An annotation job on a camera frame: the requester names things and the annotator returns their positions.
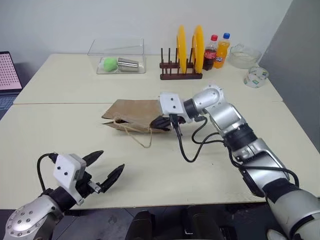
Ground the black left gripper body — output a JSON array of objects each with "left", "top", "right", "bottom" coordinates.
[{"left": 74, "top": 171, "right": 104, "bottom": 199}]

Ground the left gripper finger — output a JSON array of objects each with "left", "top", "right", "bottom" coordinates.
[
  {"left": 99, "top": 163, "right": 126, "bottom": 193},
  {"left": 82, "top": 150, "right": 105, "bottom": 166}
]

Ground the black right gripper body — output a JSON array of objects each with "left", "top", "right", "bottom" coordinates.
[{"left": 162, "top": 113, "right": 188, "bottom": 126}]

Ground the brown paper bag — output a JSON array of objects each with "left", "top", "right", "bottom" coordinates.
[{"left": 100, "top": 99, "right": 174, "bottom": 149}]

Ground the dark wooden plate rack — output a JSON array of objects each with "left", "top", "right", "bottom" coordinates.
[{"left": 159, "top": 47, "right": 203, "bottom": 81}]

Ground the dark rounded shape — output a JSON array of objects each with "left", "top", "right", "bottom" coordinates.
[
  {"left": 126, "top": 209, "right": 161, "bottom": 240},
  {"left": 179, "top": 204, "right": 224, "bottom": 240}
]

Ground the metal cup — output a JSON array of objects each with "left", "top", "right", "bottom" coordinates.
[{"left": 117, "top": 57, "right": 140, "bottom": 73}]

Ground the cola bottle red cap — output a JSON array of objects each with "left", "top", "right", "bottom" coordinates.
[{"left": 202, "top": 34, "right": 219, "bottom": 71}]

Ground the yellow plate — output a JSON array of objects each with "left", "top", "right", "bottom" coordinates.
[
  {"left": 176, "top": 24, "right": 188, "bottom": 75},
  {"left": 191, "top": 24, "right": 205, "bottom": 75}
]

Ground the green fuzzy ball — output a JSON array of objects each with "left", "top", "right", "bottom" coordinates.
[{"left": 101, "top": 57, "right": 119, "bottom": 73}]

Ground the clear plastic box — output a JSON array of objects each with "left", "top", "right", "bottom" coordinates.
[{"left": 87, "top": 37, "right": 147, "bottom": 75}]

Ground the orange soda bottle blue cap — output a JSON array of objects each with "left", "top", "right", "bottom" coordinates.
[{"left": 213, "top": 32, "right": 231, "bottom": 70}]

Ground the clear printed tape roll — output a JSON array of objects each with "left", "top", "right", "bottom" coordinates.
[{"left": 243, "top": 66, "right": 268, "bottom": 89}]

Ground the clear glass bowl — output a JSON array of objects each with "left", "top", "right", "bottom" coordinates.
[{"left": 229, "top": 43, "right": 262, "bottom": 70}]

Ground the dark grid mat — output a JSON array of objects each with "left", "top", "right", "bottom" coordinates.
[{"left": 0, "top": 93, "right": 17, "bottom": 122}]

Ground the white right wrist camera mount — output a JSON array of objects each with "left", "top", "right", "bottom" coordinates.
[{"left": 158, "top": 91, "right": 186, "bottom": 117}]

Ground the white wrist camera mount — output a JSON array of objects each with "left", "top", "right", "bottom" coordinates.
[
  {"left": 52, "top": 153, "right": 88, "bottom": 207},
  {"left": 158, "top": 91, "right": 186, "bottom": 117}
]

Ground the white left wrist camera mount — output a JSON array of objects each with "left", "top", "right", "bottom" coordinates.
[{"left": 52, "top": 153, "right": 88, "bottom": 207}]

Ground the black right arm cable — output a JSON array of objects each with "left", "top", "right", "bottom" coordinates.
[{"left": 169, "top": 113, "right": 300, "bottom": 186}]

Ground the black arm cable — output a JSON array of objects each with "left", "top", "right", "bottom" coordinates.
[
  {"left": 36, "top": 152, "right": 59, "bottom": 199},
  {"left": 169, "top": 113, "right": 300, "bottom": 186}
]

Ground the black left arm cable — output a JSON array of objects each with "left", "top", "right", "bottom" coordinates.
[{"left": 36, "top": 152, "right": 59, "bottom": 199}]

